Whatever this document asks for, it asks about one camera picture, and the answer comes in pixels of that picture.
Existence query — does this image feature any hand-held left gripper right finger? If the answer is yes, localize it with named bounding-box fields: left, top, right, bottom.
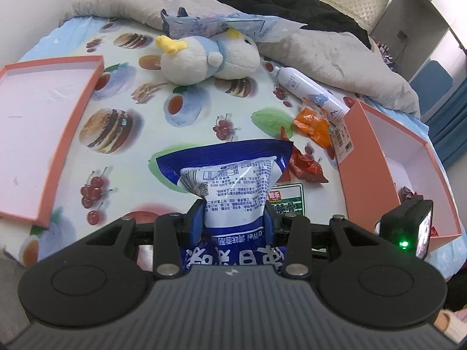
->
left=264, top=204, right=373, bottom=278

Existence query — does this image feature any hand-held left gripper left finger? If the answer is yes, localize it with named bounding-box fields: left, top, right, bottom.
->
left=85, top=201, right=205, bottom=278

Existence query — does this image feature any dark red snack packet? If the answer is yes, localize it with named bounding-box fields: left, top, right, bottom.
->
left=399, top=186, right=424, bottom=201

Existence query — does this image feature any blue white snack packet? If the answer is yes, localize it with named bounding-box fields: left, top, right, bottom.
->
left=155, top=139, right=294, bottom=274

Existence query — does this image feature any pink cardboard box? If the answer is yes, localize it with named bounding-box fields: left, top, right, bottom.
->
left=337, top=100, right=462, bottom=254

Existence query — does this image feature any person's right hand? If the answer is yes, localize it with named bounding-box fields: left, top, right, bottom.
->
left=436, top=310, right=455, bottom=338

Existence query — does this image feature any green edged snack packet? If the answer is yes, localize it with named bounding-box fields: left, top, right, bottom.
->
left=268, top=182, right=305, bottom=216

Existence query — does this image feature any red crumpled snack packet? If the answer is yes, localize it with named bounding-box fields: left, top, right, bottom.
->
left=279, top=126, right=329, bottom=183

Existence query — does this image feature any food print bed sheet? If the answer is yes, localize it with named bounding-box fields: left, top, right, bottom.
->
left=0, top=16, right=467, bottom=274

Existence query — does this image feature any white barcode snack packet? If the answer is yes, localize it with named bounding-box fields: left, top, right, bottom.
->
left=328, top=120, right=355, bottom=163

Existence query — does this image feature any orange snack packet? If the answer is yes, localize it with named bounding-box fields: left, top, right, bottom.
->
left=294, top=106, right=332, bottom=149

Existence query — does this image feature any blue curtain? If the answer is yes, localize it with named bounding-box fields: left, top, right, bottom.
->
left=427, top=80, right=467, bottom=170

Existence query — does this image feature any white spray bottle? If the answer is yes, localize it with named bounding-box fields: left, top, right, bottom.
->
left=270, top=65, right=351, bottom=125

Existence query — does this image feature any blue chair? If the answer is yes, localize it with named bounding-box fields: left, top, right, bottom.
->
left=409, top=60, right=455, bottom=108

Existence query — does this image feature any white blue plush bird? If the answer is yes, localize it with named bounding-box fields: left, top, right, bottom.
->
left=155, top=27, right=260, bottom=86

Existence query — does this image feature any pile of small colourful items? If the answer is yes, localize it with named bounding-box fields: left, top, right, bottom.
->
left=376, top=42, right=396, bottom=71

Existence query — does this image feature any grey blanket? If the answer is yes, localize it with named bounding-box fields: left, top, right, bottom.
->
left=60, top=0, right=420, bottom=119

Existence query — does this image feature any pink cardboard box lid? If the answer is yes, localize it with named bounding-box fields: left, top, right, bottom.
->
left=0, top=55, right=104, bottom=230

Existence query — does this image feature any crumpled blue plastic bag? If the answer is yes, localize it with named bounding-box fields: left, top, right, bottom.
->
left=161, top=6, right=307, bottom=44

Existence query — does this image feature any grey wardrobe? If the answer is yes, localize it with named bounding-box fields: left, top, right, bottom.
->
left=370, top=0, right=467, bottom=81

